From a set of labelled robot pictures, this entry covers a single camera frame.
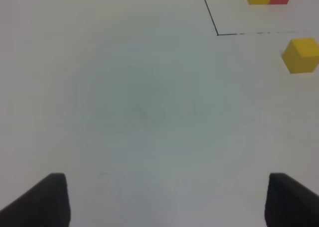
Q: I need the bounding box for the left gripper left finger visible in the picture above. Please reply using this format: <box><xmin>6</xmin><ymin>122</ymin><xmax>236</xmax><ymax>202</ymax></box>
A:
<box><xmin>0</xmin><ymin>173</ymin><xmax>71</xmax><ymax>227</ymax></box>

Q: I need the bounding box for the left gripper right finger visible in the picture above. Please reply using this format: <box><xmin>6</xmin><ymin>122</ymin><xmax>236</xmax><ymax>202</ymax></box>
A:
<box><xmin>264</xmin><ymin>173</ymin><xmax>319</xmax><ymax>227</ymax></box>

